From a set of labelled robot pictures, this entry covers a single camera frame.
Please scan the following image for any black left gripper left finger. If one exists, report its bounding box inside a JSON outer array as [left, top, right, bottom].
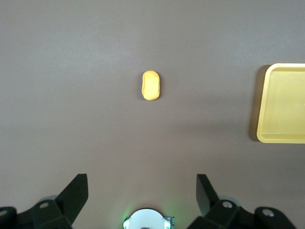
[[0, 173, 89, 229]]

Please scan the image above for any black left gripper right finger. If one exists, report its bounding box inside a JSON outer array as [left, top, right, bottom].
[[188, 173, 297, 229]]

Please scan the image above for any yellow potato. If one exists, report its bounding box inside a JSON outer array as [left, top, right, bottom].
[[141, 70, 161, 101]]

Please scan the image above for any yellow plastic tray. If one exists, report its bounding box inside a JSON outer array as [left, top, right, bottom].
[[256, 62, 305, 144]]

